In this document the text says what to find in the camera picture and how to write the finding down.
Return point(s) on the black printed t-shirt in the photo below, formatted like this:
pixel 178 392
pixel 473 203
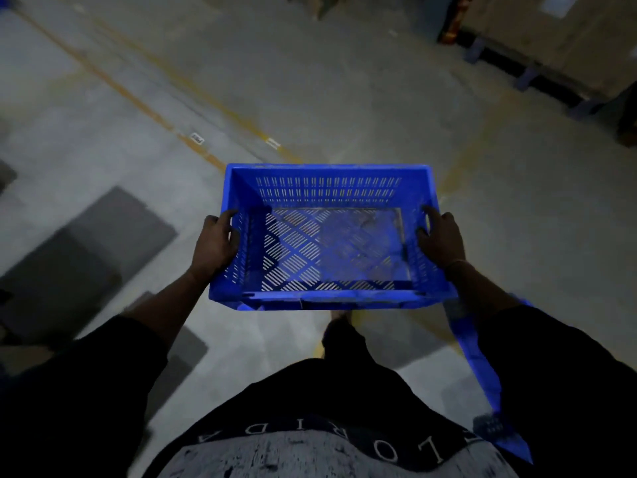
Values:
pixel 323 423

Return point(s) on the blue perforated plastic crate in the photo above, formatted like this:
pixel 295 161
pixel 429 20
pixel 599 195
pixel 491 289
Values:
pixel 328 293

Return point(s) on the person's right forearm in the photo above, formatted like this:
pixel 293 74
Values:
pixel 480 288

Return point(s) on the person's right thumb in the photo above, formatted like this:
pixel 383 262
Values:
pixel 431 214

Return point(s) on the person's left forearm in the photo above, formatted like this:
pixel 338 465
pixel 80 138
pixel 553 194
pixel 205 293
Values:
pixel 166 306

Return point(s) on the white floor sticker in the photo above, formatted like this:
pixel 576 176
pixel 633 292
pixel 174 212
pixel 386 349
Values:
pixel 272 143
pixel 197 138

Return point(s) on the person's left hand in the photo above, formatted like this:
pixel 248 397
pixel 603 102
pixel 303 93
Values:
pixel 211 248

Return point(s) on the person's right hand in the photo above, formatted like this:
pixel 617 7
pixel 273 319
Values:
pixel 444 241

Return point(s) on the black trousers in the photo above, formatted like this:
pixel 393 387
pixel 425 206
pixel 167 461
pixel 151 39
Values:
pixel 346 348

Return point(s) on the red yellow striped post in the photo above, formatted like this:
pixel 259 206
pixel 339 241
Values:
pixel 454 19

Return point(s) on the large cardboard box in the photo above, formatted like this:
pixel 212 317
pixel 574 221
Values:
pixel 562 39

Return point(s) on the grey floor sheet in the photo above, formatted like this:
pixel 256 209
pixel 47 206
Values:
pixel 84 263

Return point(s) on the person's left thumb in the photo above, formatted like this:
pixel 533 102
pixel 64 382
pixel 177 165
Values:
pixel 228 217

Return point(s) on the blue pallet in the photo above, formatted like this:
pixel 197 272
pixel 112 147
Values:
pixel 527 74

